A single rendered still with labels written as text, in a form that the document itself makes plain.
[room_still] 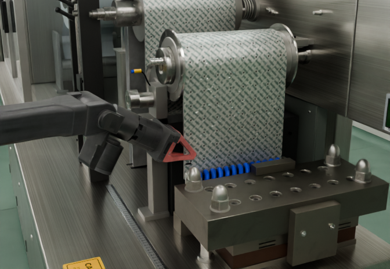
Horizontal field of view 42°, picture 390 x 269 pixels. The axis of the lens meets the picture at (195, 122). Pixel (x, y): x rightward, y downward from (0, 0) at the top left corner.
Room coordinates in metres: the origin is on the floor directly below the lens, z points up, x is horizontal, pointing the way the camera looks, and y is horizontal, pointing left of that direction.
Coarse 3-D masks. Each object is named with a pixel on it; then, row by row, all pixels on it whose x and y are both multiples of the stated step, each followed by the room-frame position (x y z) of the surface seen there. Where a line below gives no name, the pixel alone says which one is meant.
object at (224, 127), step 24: (192, 96) 0.98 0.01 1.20; (216, 96) 1.00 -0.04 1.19; (240, 96) 1.02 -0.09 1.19; (264, 96) 1.04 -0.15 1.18; (192, 120) 0.98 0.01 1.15; (216, 120) 1.00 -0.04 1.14; (240, 120) 1.02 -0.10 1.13; (264, 120) 1.04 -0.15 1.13; (192, 144) 0.98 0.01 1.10; (216, 144) 1.00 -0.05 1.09; (240, 144) 1.02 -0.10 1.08; (264, 144) 1.05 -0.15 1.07; (216, 168) 1.00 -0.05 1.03
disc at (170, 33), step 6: (168, 30) 1.03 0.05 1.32; (162, 36) 1.06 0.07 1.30; (168, 36) 1.03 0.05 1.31; (174, 36) 1.00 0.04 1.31; (174, 42) 1.00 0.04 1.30; (180, 42) 0.98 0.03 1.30; (180, 48) 0.97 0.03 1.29; (180, 54) 0.97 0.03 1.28; (180, 60) 0.97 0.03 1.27; (180, 66) 0.97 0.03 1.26; (180, 72) 0.97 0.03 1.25; (180, 78) 0.97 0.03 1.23; (180, 84) 0.97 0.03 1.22; (180, 90) 0.97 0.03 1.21; (168, 96) 1.04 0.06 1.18; (174, 96) 1.01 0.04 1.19; (180, 96) 0.98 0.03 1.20
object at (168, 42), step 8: (280, 32) 1.11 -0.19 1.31; (168, 40) 1.03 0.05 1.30; (176, 48) 0.99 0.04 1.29; (288, 48) 1.08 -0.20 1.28; (176, 56) 0.99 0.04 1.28; (288, 56) 1.07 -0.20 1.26; (176, 64) 0.99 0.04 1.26; (288, 64) 1.07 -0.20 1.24; (176, 72) 0.99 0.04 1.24; (288, 72) 1.08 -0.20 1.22; (176, 80) 0.99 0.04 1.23; (168, 88) 1.03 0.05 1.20; (176, 88) 0.99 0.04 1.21
